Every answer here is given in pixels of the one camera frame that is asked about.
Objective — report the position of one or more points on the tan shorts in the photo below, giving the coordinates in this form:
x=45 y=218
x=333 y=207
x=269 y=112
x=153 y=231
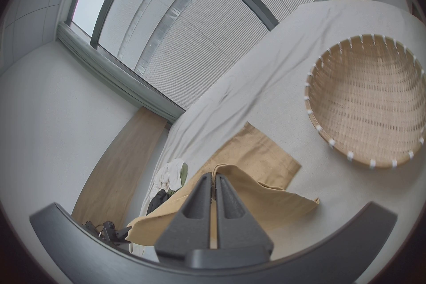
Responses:
x=259 y=202

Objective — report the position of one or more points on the round woven basket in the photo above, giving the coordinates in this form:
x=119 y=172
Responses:
x=366 y=103

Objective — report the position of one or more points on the green garment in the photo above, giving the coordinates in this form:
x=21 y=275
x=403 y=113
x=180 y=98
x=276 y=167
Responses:
x=183 y=176

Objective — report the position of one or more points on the white garment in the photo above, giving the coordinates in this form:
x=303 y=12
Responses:
x=169 y=176

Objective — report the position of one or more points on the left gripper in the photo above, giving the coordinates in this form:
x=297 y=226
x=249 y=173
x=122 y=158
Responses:
x=119 y=235

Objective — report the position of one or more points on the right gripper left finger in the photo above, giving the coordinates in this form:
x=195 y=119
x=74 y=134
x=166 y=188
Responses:
x=189 y=229

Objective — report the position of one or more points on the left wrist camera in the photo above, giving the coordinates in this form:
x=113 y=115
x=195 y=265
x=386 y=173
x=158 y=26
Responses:
x=109 y=226

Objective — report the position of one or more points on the black garment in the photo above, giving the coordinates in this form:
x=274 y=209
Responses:
x=158 y=201

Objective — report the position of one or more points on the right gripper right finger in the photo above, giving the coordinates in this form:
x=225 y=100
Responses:
x=239 y=229

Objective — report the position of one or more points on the grey-green curtain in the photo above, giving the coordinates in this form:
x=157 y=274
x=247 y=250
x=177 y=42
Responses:
x=116 y=76

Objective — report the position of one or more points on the window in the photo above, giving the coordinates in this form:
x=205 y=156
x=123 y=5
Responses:
x=199 y=26

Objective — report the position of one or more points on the bed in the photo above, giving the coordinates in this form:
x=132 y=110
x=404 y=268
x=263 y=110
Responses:
x=299 y=26

